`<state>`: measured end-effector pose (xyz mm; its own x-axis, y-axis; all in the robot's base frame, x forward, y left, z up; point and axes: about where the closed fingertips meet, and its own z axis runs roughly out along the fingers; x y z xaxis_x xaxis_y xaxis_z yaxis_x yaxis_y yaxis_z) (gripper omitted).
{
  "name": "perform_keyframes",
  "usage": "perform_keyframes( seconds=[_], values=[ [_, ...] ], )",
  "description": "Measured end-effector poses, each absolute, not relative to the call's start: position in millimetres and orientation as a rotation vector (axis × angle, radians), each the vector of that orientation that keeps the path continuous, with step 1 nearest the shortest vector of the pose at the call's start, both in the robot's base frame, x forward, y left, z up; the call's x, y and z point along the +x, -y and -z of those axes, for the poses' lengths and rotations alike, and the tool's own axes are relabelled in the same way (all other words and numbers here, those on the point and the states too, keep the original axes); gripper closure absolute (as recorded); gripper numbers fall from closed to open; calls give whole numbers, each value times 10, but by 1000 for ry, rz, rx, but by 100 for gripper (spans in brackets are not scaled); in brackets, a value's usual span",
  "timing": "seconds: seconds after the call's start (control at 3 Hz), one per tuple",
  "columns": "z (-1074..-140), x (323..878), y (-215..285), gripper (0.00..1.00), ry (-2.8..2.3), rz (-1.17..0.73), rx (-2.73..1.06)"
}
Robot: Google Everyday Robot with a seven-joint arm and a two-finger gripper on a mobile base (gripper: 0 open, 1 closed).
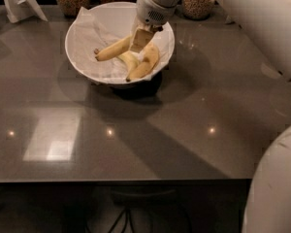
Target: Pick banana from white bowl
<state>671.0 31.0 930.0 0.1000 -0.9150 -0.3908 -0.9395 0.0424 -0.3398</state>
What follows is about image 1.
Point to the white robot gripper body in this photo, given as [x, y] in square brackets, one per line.
[150, 11]

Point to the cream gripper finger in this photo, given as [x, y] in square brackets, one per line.
[141, 36]

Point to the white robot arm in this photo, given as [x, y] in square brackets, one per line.
[268, 24]

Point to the right curved yellow banana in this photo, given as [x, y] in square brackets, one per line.
[151, 57]

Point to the back greenish banana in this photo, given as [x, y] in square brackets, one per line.
[130, 60]

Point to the white ceramic bowl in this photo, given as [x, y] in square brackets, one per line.
[84, 49]

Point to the rightmost glass grain jar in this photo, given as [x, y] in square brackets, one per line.
[197, 9]

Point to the white paper liner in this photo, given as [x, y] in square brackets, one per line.
[87, 39]

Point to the right white folded stand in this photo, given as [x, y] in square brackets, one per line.
[229, 20]

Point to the white folded stand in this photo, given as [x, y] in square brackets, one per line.
[229, 20]
[18, 10]

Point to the left white folded stand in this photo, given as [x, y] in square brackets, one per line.
[18, 10]

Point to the black stool under table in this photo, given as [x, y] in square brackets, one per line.
[149, 198]

